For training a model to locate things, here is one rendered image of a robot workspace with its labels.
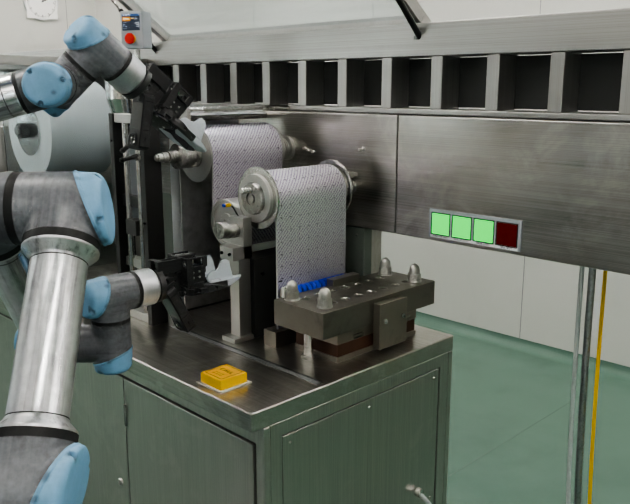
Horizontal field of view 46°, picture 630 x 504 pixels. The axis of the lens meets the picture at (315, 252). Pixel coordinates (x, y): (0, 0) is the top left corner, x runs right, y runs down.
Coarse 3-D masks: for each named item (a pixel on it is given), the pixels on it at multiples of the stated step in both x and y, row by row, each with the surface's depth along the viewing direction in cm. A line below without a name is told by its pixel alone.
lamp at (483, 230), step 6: (474, 222) 172; (480, 222) 171; (486, 222) 170; (492, 222) 169; (474, 228) 172; (480, 228) 171; (486, 228) 170; (492, 228) 169; (474, 234) 173; (480, 234) 171; (486, 234) 170; (492, 234) 169; (480, 240) 172; (486, 240) 170; (492, 240) 169
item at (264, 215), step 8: (248, 176) 176; (256, 176) 174; (264, 184) 172; (264, 192) 173; (240, 200) 180; (272, 200) 172; (264, 208) 174; (272, 208) 173; (256, 216) 176; (264, 216) 174
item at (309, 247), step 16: (288, 224) 176; (304, 224) 180; (320, 224) 184; (336, 224) 188; (288, 240) 177; (304, 240) 181; (320, 240) 185; (336, 240) 189; (288, 256) 178; (304, 256) 182; (320, 256) 186; (336, 256) 190; (288, 272) 179; (304, 272) 183; (320, 272) 187; (336, 272) 191
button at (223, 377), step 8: (216, 368) 158; (224, 368) 158; (232, 368) 158; (208, 376) 155; (216, 376) 154; (224, 376) 154; (232, 376) 154; (240, 376) 155; (208, 384) 155; (216, 384) 153; (224, 384) 152; (232, 384) 154
